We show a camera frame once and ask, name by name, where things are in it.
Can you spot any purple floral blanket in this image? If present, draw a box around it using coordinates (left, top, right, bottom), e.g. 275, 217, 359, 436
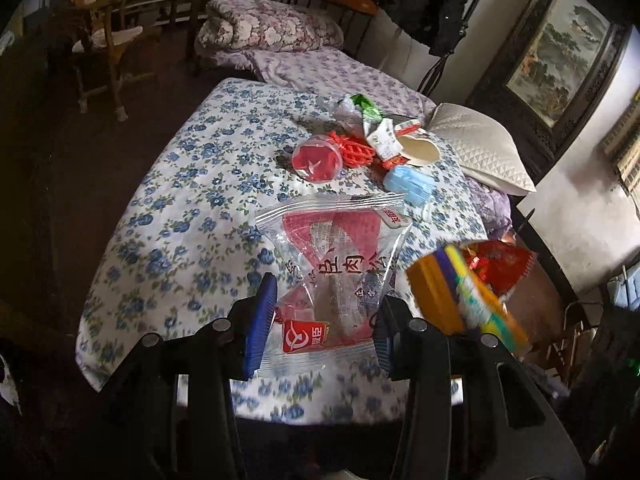
212, 48, 436, 122

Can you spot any white quilted pillow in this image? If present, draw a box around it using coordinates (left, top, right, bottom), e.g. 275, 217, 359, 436
427, 103, 536, 196

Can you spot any cream paper bowl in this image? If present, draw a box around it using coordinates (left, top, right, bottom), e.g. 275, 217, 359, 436
397, 134, 440, 167

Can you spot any small red snack packet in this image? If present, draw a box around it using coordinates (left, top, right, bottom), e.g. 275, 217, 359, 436
381, 155, 409, 170

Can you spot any green white snack bag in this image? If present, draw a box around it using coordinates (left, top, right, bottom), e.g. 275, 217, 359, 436
316, 93, 384, 139

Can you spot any clear red snack bag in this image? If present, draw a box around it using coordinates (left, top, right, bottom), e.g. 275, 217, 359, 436
255, 193, 411, 377

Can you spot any blue floral bed sheet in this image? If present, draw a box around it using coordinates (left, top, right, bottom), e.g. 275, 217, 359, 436
75, 78, 488, 425

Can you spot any light blue plastic wrapper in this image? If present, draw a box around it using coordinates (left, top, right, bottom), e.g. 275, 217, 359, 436
383, 165, 435, 207

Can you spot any framed landscape painting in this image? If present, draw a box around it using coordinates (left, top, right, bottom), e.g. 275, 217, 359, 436
466, 0, 632, 181

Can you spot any red foam fruit net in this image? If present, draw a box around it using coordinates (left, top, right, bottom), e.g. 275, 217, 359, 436
329, 131, 376, 168

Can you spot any red white cigarette box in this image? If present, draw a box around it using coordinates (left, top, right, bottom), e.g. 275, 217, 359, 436
394, 119, 423, 136

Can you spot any folded dark floral quilt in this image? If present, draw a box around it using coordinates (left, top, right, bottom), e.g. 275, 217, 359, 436
198, 0, 344, 52

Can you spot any red plastic cup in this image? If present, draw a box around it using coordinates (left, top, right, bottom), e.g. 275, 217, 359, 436
291, 136, 343, 183

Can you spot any wooden chair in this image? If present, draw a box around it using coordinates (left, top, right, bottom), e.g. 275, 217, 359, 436
65, 0, 162, 122

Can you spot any red foil snack bag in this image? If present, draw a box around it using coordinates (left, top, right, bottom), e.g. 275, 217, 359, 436
461, 240, 537, 300

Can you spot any purple clothes pile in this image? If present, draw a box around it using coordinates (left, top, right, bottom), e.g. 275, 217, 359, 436
465, 177, 512, 240

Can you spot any yellow purple striped bag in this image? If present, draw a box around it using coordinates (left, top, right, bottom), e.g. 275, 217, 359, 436
406, 245, 530, 356

